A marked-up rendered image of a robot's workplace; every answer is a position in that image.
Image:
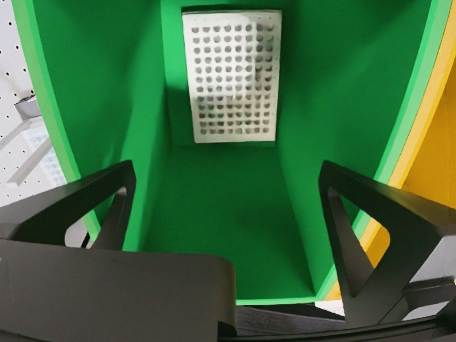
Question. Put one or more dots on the green bin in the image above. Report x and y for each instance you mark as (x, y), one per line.
(111, 81)

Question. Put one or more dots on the yellow open bin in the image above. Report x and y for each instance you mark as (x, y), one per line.
(432, 175)

